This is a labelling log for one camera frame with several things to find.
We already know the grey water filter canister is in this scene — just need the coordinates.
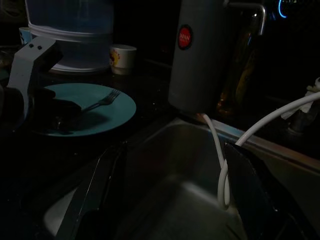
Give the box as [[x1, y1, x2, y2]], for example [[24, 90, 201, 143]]
[[167, 0, 266, 114]]

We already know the green capped oil bottle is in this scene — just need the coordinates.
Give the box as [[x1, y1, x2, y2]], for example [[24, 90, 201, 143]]
[[216, 6, 263, 118]]

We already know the white water hose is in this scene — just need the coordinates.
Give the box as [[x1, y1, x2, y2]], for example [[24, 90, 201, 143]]
[[202, 91, 320, 211]]

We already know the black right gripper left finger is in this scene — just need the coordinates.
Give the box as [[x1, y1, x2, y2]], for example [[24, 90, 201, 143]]
[[53, 143, 141, 240]]

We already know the blue glowing light ring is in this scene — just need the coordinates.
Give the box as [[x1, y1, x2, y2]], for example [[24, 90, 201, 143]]
[[276, 0, 289, 19]]

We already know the teal plate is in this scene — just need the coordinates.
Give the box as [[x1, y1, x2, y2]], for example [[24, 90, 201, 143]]
[[32, 82, 138, 137]]

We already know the stainless steel sink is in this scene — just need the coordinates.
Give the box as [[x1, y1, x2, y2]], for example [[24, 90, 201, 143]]
[[42, 116, 320, 240]]

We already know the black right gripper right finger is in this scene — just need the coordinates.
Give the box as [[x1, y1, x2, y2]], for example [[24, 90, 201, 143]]
[[223, 143, 298, 240]]

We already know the large translucent water container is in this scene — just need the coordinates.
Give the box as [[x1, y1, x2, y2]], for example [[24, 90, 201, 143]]
[[24, 0, 115, 74]]

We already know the light blue cup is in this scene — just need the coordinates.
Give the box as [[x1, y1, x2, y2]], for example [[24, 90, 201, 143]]
[[19, 26, 34, 46]]

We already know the metal fork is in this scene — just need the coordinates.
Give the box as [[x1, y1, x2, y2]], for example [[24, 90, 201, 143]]
[[80, 89, 122, 113]]

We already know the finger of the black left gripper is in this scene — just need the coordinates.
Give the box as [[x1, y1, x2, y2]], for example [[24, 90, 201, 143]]
[[48, 115, 74, 135], [51, 99, 83, 113]]

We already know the white floral cup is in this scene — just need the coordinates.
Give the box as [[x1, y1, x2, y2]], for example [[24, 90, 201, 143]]
[[108, 43, 138, 76]]

